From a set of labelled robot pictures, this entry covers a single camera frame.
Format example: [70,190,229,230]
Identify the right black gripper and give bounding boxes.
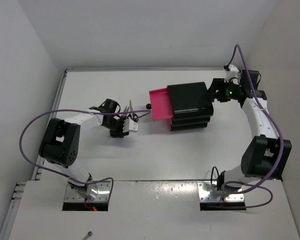
[201,78,243,103]

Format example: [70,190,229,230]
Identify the black drawer cabinet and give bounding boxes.
[167,82,214,132]

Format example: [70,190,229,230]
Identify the pink top drawer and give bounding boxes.
[149,87,174,121]

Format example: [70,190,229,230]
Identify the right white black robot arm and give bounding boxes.
[202,70,292,193]

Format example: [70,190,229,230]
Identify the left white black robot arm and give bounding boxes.
[39,99,129,188]

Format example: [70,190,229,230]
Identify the white front platform board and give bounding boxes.
[9,181,299,240]

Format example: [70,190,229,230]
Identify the small metal wrench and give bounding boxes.
[82,231,93,240]

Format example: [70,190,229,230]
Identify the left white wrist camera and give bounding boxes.
[123,118,139,133]

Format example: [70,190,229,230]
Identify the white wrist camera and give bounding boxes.
[223,64,240,82]
[123,118,139,133]

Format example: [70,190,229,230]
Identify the yellow handled pliers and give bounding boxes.
[120,105,130,119]

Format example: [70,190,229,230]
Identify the black handled scissors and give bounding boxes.
[127,100,139,123]

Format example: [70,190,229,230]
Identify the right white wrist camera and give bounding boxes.
[223,64,240,82]

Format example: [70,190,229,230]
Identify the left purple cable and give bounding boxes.
[18,109,151,198]

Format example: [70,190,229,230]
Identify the purple cable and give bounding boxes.
[18,109,151,198]
[221,44,283,209]

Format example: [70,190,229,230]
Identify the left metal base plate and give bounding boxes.
[64,181,112,203]

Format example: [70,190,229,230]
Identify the metal base plate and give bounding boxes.
[197,180,245,204]
[64,181,112,203]

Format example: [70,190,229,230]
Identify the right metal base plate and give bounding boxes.
[197,180,245,204]

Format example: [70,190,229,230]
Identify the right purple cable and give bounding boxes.
[221,44,283,209]

